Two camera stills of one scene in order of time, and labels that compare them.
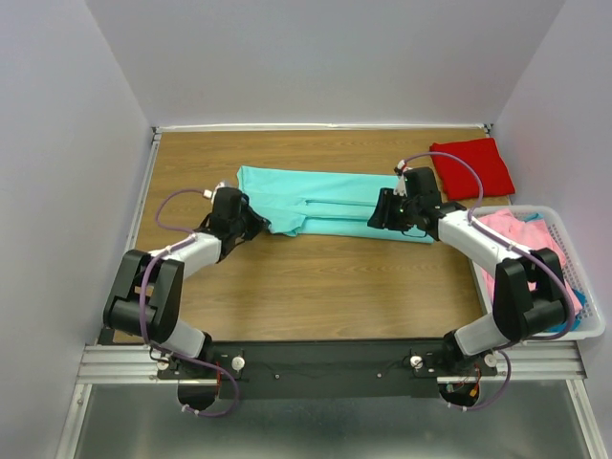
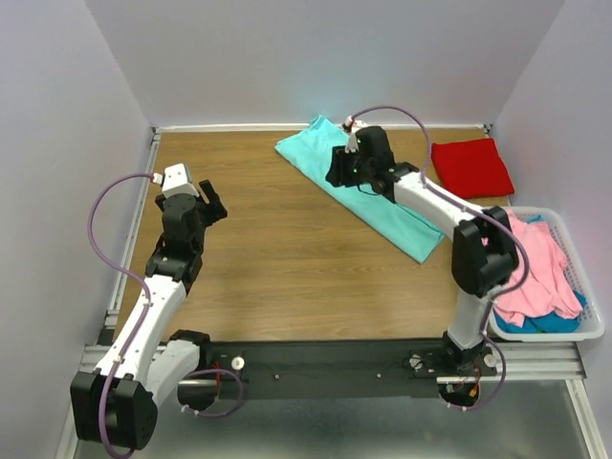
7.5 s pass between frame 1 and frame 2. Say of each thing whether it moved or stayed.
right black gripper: moved
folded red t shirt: stayed
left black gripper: moved
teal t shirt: moved
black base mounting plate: stayed
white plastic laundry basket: stayed
